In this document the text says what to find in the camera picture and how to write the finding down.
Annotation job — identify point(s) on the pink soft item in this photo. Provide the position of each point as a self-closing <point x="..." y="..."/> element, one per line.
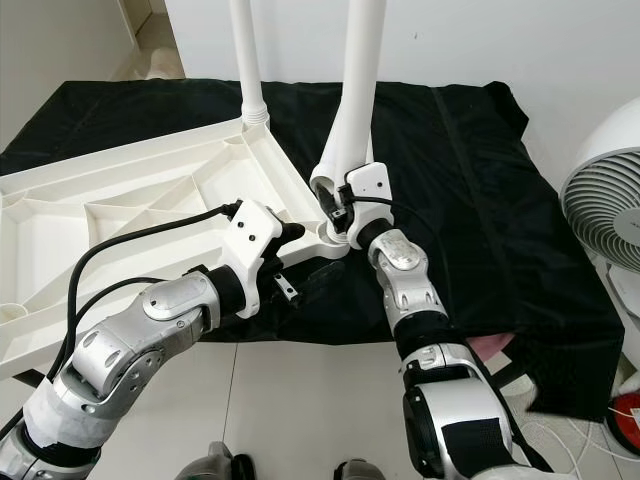
<point x="495" y="345"/>

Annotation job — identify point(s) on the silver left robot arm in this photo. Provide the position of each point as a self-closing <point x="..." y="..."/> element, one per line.
<point x="140" y="350"/>

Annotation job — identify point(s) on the beige furry object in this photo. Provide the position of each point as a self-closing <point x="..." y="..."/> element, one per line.
<point x="165" y="65"/>

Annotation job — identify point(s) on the white plastic table top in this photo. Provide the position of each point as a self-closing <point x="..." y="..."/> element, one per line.
<point x="80" y="250"/>

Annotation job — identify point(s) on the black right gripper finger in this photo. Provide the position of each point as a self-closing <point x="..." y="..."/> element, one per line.
<point x="323" y="200"/>

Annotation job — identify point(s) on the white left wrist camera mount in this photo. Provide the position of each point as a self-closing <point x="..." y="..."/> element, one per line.
<point x="255" y="245"/>

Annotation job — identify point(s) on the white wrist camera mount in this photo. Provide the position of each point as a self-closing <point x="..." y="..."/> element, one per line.
<point x="370" y="195"/>
<point x="255" y="245"/>

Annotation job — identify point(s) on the grey metal table leg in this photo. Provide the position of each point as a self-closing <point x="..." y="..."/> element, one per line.
<point x="510" y="375"/>

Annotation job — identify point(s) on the grey robot right foot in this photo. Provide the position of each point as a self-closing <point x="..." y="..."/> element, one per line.
<point x="360" y="470"/>

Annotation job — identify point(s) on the black fabric table cover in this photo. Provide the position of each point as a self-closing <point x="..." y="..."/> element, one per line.
<point x="490" y="220"/>

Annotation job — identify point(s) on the grey robot left foot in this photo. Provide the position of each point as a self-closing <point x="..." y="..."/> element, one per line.
<point x="210" y="465"/>

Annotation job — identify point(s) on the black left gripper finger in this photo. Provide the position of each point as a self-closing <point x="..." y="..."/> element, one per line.
<point x="290" y="233"/>
<point x="322" y="275"/>

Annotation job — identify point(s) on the black metal frame rod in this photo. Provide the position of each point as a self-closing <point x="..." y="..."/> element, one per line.
<point x="25" y="378"/>

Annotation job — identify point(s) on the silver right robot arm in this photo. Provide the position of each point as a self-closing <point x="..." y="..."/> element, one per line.
<point x="420" y="300"/>

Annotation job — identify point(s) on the grey robot foot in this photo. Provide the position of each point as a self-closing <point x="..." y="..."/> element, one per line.
<point x="360" y="470"/>
<point x="210" y="465"/>

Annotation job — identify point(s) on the white plastic table leg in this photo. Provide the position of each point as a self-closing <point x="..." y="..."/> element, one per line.
<point x="318" y="182"/>
<point x="245" y="55"/>
<point x="360" y="80"/>

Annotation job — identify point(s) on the white rounded appliance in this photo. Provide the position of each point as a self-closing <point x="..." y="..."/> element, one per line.
<point x="625" y="300"/>

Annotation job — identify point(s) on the white round standing fan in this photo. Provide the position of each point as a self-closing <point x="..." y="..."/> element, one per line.
<point x="610" y="210"/>

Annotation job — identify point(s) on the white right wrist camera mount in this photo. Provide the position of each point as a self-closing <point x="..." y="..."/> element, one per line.
<point x="370" y="195"/>

